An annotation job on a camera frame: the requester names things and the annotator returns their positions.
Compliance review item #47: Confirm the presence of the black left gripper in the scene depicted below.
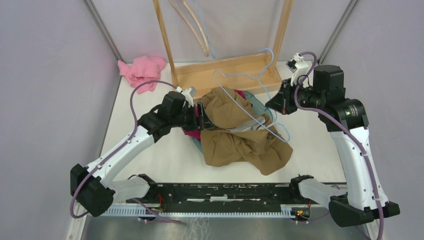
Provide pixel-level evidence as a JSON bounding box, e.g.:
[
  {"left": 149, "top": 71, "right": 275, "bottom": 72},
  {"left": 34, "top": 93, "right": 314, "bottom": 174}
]
[{"left": 170, "top": 102, "right": 215, "bottom": 133}]

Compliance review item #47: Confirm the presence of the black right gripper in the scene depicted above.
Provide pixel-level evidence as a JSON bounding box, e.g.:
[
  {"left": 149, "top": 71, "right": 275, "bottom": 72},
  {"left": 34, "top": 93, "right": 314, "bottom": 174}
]
[{"left": 266, "top": 77, "right": 326, "bottom": 115}]

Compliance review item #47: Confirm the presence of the magenta cloth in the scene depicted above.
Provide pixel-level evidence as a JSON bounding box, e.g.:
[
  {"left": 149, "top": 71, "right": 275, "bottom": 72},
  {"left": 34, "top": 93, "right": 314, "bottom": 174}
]
[{"left": 183, "top": 89, "right": 246, "bottom": 142}]

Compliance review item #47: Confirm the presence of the brown skirt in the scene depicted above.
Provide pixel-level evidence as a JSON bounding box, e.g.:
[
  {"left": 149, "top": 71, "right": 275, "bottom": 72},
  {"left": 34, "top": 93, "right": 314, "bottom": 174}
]
[{"left": 200, "top": 87, "right": 293, "bottom": 176}]

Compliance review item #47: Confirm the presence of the wooden clothes rack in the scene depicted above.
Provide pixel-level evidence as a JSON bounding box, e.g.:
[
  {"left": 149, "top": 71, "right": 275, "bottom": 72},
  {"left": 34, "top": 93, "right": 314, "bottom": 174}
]
[{"left": 153, "top": 0, "right": 294, "bottom": 100}]

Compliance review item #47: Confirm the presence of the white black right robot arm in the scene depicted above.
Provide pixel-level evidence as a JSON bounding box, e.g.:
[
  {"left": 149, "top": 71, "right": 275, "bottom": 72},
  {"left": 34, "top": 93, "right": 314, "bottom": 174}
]
[{"left": 266, "top": 65, "right": 400, "bottom": 227}]

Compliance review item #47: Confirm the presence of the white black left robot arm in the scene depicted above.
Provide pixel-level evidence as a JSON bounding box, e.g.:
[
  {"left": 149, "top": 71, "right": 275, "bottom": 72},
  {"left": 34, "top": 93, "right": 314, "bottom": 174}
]
[{"left": 70, "top": 87, "right": 213, "bottom": 219}]

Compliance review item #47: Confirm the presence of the beige wooden hanger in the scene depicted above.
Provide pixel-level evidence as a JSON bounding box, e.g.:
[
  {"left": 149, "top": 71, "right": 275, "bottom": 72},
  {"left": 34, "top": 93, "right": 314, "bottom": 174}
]
[{"left": 169, "top": 0, "right": 210, "bottom": 57}]

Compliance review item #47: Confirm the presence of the teal plastic basket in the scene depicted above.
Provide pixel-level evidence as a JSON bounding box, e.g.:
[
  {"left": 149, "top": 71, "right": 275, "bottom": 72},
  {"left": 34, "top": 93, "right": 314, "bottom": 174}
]
[{"left": 191, "top": 90, "right": 274, "bottom": 153}]

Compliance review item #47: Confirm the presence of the pink crumpled cloth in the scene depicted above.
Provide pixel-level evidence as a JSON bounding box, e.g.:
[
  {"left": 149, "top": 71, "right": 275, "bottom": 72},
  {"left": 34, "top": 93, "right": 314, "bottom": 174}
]
[{"left": 117, "top": 55, "right": 167, "bottom": 88}]

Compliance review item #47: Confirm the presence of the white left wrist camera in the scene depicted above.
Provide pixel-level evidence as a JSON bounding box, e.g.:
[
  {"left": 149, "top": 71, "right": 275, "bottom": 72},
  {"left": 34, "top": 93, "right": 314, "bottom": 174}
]
[{"left": 175, "top": 86, "right": 197, "bottom": 107}]

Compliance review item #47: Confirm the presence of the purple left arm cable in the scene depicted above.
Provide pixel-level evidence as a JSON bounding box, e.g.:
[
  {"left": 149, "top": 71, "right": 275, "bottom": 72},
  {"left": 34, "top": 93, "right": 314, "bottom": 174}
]
[{"left": 69, "top": 80, "right": 186, "bottom": 224}]

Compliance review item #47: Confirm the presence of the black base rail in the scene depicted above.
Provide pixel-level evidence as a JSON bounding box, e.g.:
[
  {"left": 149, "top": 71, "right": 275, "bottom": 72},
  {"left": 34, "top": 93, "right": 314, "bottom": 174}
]
[{"left": 139, "top": 183, "right": 310, "bottom": 214}]

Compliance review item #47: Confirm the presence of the white slotted cable duct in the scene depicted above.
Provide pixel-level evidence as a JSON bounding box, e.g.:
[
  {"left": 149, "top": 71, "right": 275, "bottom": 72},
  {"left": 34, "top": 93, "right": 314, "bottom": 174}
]
[{"left": 102, "top": 204, "right": 304, "bottom": 219}]

